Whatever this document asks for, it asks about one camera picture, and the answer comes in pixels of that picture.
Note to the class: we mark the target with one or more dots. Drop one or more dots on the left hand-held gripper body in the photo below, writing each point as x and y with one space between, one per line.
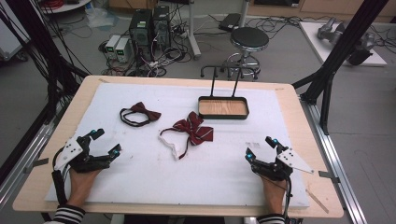
71 152

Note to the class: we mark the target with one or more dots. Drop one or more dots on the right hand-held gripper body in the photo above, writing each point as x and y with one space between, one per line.
292 160

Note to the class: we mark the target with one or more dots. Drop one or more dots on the dark red bow tie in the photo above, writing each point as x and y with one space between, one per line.
144 110

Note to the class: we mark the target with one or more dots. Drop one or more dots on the black rack with wooden tray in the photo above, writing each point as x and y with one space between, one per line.
222 108

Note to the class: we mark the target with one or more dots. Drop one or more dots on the striped red bow tie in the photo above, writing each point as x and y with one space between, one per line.
194 127

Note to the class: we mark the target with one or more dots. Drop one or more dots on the person's left hand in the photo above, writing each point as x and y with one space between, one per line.
81 186

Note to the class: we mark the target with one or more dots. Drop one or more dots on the person's right hand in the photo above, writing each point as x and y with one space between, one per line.
274 196

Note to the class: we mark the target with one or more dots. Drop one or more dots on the white foam mat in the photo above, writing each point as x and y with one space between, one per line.
149 180

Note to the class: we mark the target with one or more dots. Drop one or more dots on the thin wooden stick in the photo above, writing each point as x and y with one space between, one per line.
317 201

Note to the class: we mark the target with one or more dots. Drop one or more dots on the white power supply unit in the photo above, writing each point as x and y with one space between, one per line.
123 49
112 45

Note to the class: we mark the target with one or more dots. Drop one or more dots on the black round stool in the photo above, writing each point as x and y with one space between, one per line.
249 39

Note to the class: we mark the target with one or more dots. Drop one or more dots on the large black computer tower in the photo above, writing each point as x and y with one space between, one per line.
140 32

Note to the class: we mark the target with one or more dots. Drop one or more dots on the white floor board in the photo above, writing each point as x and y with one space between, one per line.
314 40

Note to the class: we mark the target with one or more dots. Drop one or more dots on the clear plastic bag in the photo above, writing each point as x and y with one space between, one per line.
101 17

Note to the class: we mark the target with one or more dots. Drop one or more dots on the slim black computer tower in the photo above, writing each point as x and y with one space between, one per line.
162 26

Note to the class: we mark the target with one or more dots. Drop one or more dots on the black flat box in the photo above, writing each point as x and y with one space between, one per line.
229 21

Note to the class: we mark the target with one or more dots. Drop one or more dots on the white table leg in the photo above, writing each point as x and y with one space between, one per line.
193 31

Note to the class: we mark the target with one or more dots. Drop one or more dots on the grey metal bracket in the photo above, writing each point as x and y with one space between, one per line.
328 176
40 162

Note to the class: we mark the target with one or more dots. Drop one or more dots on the aluminium rail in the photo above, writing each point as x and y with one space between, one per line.
336 161
21 165

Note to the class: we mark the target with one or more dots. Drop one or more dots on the black frame post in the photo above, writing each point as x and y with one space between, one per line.
348 40

